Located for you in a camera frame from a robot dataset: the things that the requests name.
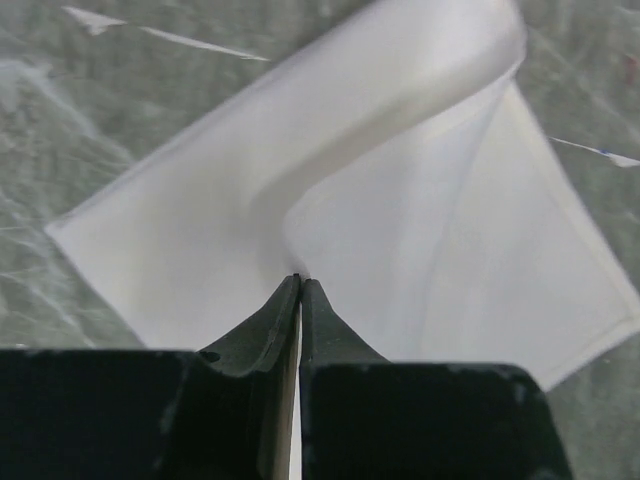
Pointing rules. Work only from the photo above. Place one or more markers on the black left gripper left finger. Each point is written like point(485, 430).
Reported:
point(223, 412)

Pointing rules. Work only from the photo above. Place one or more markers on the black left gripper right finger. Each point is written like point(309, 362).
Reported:
point(365, 417)

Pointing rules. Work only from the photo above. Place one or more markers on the white cloth napkin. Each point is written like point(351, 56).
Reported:
point(395, 161)

